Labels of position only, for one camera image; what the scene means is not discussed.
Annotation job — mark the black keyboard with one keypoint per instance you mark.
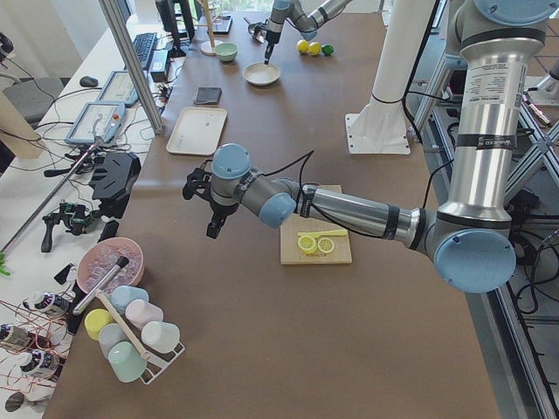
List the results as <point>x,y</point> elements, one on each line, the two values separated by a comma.
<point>144,45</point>

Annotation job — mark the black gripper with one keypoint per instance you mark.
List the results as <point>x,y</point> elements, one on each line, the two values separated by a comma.
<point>273,37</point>
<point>217,210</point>

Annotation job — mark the white pedestal column base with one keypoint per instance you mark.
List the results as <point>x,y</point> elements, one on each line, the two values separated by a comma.
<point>380,127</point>

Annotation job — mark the cream rabbit tray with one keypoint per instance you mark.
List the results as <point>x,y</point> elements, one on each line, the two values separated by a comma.
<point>197,131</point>

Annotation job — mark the black computer mouse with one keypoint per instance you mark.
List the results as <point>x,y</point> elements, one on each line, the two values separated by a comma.
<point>88,81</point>

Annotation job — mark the blue teach pendant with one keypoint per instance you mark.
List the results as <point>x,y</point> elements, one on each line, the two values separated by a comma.
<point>119,88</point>
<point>112,117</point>

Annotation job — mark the mint green bowl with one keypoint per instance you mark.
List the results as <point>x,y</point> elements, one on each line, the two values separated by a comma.
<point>226,52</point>

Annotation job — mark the cream round plate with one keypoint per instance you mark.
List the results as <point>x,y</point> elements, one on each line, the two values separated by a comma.
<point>261,74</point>

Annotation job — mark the yellow plastic knife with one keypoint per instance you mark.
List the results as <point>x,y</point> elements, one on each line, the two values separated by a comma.
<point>326,233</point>

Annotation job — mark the pastel blue cup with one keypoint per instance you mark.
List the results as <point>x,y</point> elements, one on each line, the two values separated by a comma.
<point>123,295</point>

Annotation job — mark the pink bowl with ice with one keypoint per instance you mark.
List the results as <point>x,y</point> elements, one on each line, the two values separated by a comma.
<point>103,257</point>

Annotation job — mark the black handled muddler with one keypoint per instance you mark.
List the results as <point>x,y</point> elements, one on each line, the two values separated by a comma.
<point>80,307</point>

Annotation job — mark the blue teach pendant lower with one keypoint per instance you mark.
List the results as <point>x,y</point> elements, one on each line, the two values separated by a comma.
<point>112,117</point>

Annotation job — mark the yellow lemon outer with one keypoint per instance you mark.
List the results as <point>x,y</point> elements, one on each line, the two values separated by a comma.
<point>302,46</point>

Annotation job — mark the black monitor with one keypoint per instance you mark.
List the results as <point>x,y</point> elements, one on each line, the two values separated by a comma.
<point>177,21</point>

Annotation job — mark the yellow lemon middle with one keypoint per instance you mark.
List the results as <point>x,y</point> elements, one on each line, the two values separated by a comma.
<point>314,49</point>

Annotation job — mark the wooden cup stand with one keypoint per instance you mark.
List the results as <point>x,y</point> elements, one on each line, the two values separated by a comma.
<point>208,47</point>

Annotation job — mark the long metal grabber tool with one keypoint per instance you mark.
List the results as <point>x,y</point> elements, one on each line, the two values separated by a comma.
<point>52,192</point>

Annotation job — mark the aluminium frame post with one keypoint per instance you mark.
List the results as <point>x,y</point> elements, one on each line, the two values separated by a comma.
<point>117,26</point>

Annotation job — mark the lemon slice near edge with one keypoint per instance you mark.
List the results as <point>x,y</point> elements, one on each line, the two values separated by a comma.
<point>325,245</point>

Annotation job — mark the pastel pink cup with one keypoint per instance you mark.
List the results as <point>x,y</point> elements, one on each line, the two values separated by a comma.
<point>140,312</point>

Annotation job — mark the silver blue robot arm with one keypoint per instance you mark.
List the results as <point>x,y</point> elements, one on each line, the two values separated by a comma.
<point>307,25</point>
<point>466,237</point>

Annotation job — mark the white cup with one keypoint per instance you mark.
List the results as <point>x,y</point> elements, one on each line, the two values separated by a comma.
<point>163,337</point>

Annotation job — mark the yellow cup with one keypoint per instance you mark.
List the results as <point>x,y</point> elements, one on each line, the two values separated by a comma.
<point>96,320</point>

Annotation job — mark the blue teach pendant upper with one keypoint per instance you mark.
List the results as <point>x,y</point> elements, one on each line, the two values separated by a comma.
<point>119,88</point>

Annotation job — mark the mint green cup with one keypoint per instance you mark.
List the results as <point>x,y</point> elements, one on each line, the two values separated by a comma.
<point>126,362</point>

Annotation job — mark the grey folded cloth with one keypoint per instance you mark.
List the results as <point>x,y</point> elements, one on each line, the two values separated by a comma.
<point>208,95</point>

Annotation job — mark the green lime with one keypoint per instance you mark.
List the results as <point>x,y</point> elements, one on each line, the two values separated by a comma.
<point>327,50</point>

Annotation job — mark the yellow lemon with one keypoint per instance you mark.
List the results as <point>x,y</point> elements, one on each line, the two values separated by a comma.
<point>302,46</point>
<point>314,49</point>

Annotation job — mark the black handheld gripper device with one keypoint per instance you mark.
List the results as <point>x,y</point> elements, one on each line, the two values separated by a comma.
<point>112,180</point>

